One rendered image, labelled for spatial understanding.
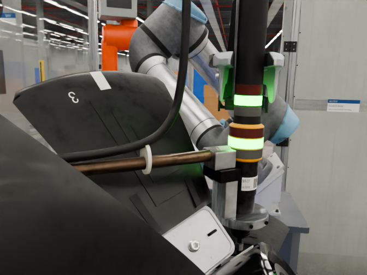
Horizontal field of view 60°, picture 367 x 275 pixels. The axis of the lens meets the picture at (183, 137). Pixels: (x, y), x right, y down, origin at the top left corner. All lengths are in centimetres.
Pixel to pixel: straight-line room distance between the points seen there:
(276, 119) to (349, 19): 176
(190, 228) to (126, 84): 21
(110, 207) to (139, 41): 72
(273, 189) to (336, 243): 157
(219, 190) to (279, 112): 29
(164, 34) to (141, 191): 56
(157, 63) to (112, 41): 346
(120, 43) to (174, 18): 345
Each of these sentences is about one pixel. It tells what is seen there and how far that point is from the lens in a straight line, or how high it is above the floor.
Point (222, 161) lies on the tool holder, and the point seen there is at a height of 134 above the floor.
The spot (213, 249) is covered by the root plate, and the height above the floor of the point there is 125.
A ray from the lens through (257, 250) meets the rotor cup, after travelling 36.
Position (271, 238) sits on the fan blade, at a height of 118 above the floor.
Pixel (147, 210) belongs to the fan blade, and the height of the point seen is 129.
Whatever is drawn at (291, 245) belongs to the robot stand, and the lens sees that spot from 110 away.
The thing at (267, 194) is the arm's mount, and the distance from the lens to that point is 109.
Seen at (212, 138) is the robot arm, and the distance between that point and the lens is 65.
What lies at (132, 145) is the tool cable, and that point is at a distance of 33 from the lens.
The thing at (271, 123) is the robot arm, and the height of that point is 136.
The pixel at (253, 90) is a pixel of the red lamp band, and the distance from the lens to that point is 39.
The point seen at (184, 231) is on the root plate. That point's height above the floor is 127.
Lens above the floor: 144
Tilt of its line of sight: 11 degrees down
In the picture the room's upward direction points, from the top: 1 degrees clockwise
